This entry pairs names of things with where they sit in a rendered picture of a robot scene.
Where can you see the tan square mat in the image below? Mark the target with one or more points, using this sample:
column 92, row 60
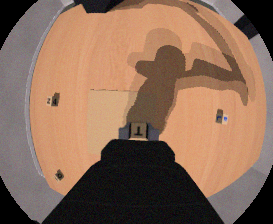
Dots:
column 109, row 110

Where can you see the beige letter block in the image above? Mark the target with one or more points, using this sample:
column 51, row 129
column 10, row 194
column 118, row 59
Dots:
column 138, row 129
column 222, row 118
column 52, row 101
column 58, row 176

